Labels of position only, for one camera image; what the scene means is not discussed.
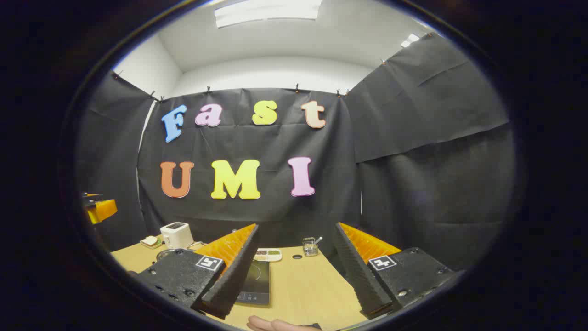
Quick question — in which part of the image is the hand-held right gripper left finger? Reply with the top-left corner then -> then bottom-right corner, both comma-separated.
136,223 -> 260,320

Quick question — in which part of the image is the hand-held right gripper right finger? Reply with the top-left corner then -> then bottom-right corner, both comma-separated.
333,223 -> 456,320

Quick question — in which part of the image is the black induction cooktop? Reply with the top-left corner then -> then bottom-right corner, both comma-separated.
237,260 -> 271,306

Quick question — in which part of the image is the stainless steel pot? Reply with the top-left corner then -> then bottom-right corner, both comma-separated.
156,248 -> 189,262

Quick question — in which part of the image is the white divided bean dish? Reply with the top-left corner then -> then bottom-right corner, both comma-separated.
254,248 -> 283,263

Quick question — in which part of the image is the white toaster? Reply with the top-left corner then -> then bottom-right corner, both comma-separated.
160,222 -> 194,250

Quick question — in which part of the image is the large ceiling light panel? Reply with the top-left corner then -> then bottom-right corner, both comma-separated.
214,0 -> 322,29

